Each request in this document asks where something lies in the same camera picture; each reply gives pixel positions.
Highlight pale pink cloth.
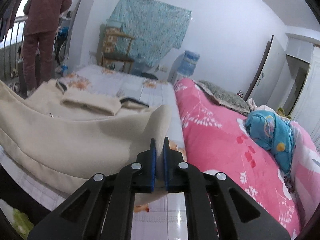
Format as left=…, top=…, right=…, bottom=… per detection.
left=246, top=99, right=275, bottom=113

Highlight grey patterned pillow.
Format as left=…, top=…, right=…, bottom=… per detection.
left=194, top=80, right=252, bottom=115

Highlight brown checkered storage stack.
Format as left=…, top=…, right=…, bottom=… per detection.
left=104, top=26, right=119, bottom=65

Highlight dark hanging clothes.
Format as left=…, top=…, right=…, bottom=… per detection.
left=0, top=0, right=34, bottom=42

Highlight white wardrobe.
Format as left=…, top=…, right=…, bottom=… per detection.
left=285, top=32, right=320, bottom=145

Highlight teal floral wall cloth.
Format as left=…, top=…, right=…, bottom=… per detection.
left=107, top=0, right=192, bottom=67

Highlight green cloth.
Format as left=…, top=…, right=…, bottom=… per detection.
left=277, top=107, right=292, bottom=120

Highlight wooden chair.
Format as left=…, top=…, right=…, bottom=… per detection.
left=100, top=31, right=135, bottom=74

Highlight cream zip jacket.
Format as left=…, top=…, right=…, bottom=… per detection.
left=0, top=79, right=173, bottom=205

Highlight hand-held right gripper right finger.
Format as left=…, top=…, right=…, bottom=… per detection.
left=164, top=136, right=292, bottom=240

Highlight blue floral cloth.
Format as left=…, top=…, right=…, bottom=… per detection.
left=244, top=110, right=295, bottom=178

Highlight pink floral blanket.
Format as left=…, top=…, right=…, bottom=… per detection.
left=174, top=78, right=320, bottom=238

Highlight person's dark pants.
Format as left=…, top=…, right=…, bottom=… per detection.
left=0, top=165, right=60, bottom=228

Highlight metal railing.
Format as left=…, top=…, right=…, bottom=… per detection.
left=0, top=15, right=27, bottom=80

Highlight door with brown frame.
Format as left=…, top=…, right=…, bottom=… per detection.
left=250, top=35, right=287, bottom=100

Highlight white water dispenser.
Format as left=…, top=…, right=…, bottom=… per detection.
left=172, top=71, right=190, bottom=83

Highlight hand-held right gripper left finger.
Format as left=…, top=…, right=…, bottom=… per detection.
left=27, top=138, right=157, bottom=240

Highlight blue water bottle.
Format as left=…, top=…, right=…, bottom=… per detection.
left=179, top=50, right=200, bottom=77
left=131, top=54, right=148, bottom=75

